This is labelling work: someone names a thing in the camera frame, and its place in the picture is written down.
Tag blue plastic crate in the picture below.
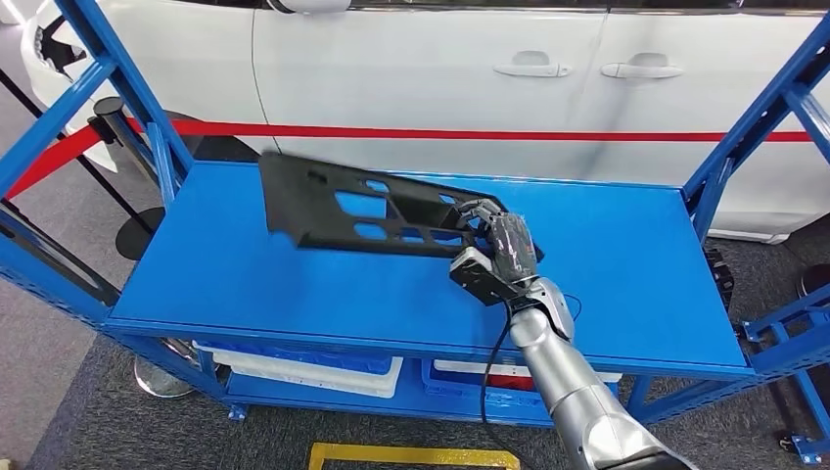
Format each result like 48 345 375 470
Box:
421 359 621 423
194 340 393 376

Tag red barrier belt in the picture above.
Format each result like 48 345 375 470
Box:
5 124 105 201
126 118 815 144

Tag blue metal shelf rack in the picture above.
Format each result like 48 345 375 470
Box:
739 301 830 467
0 0 830 430

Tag chrome stanchion with round base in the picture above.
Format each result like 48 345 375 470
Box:
0 201 218 400

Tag black plastic mounting plate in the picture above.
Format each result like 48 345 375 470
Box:
257 152 544 264

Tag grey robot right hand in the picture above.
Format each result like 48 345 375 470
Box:
453 197 540 285

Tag red item in crate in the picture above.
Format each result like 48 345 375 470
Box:
485 372 536 393

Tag black camera cable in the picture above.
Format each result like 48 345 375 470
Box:
480 293 583 470

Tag black-headed stanchion post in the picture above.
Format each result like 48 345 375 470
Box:
92 97 168 262

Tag white car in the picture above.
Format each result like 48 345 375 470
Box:
0 0 830 245

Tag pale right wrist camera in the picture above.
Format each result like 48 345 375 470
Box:
448 246 539 307

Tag white plastic crate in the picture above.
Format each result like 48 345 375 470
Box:
212 350 404 394
230 369 400 400
433 358 623 385

